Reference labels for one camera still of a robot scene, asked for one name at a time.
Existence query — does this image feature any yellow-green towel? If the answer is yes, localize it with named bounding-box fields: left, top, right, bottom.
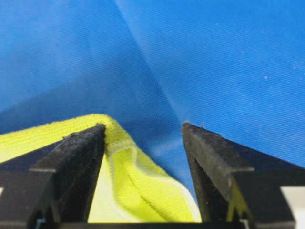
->
left=0, top=114, right=251, bottom=224

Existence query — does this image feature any blue table cloth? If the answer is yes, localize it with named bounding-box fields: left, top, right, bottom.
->
left=0, top=0, right=305, bottom=206

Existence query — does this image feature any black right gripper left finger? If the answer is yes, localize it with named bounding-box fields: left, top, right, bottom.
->
left=0, top=124, right=106, bottom=229

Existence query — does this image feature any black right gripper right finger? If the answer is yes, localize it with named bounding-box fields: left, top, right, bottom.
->
left=182, top=123, right=305, bottom=229

